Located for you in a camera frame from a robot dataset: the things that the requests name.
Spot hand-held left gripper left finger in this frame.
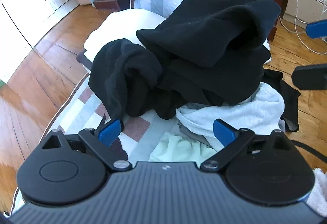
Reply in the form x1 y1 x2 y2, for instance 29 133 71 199
41 119 133 172

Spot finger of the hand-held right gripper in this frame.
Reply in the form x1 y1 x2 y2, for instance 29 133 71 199
292 64 327 90
306 20 327 39

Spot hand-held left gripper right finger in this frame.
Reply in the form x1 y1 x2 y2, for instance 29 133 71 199
200 119 291 172

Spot black fleece garment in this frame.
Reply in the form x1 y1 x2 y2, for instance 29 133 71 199
88 38 272 120

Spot white towel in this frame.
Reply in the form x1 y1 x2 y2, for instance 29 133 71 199
176 83 285 148

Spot checkered blanket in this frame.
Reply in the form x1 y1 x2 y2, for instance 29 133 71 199
10 0 289 214

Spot mint green cloth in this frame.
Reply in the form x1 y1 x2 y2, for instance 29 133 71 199
148 132 217 163

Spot black folded garment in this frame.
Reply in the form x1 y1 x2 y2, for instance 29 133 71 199
136 0 281 69

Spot white waffle cloth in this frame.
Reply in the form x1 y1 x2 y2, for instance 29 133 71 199
84 9 169 61

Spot white fluffy cloth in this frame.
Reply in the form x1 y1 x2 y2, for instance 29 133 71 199
305 168 327 217

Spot white cables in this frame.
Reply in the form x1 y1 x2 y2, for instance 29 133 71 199
277 0 327 56

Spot black strap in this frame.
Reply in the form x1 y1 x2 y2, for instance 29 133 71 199
290 140 327 161

